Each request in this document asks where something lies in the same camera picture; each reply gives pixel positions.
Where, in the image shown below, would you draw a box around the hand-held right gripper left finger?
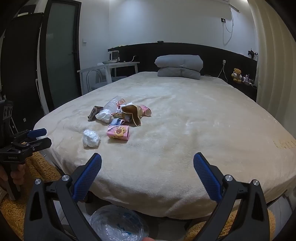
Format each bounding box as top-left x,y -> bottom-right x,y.
24,153 -> 102,241

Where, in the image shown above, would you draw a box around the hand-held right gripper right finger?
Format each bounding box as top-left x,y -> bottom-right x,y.
193,152 -> 270,241

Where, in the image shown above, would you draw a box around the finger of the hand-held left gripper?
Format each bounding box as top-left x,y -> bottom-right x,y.
11,137 -> 52,155
13,128 -> 47,145

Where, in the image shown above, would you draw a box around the white plastic bag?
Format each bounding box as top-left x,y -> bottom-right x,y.
83,129 -> 101,148

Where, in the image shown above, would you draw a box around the pink snack box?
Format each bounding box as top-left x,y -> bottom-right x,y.
107,125 -> 130,141

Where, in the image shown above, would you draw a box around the brown snack wrapper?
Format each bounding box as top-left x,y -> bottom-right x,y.
87,105 -> 104,120

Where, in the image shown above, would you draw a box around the clear plastic bottle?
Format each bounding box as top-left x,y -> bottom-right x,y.
104,96 -> 126,112

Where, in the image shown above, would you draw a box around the person's left hand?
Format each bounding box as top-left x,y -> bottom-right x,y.
0,162 -> 26,186

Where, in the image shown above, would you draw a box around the bed with beige blanket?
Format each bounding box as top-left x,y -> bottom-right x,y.
33,71 -> 296,219

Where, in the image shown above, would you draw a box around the black wardrobe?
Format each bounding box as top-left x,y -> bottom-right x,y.
0,11 -> 45,139

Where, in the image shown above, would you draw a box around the white metal chair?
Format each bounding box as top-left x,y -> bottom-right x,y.
87,68 -> 127,92

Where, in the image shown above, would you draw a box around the frosted glass door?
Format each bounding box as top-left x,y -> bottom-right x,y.
43,0 -> 82,112

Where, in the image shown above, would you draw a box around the white table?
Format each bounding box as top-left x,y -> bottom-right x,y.
77,61 -> 140,95

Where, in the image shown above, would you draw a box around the small toiletry bottles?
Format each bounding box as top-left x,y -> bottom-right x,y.
242,74 -> 258,88

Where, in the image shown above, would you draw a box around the brown teddy bear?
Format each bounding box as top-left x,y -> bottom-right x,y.
231,68 -> 243,83

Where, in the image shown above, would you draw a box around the grey pillow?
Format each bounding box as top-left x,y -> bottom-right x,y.
157,67 -> 201,80

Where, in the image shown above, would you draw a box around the grey folded duvet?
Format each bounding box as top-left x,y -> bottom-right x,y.
154,55 -> 204,73

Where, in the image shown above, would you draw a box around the beige curtain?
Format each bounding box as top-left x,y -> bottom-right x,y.
246,0 -> 296,139

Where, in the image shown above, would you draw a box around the black headboard panel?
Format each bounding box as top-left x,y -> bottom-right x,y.
107,42 -> 258,102

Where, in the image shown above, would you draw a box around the white air conditioner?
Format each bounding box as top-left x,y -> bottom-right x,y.
217,0 -> 240,12

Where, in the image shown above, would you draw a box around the white charger with cable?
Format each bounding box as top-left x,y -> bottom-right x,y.
203,60 -> 228,82

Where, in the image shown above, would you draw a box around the white hanging cable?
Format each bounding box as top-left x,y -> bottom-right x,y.
222,5 -> 234,44

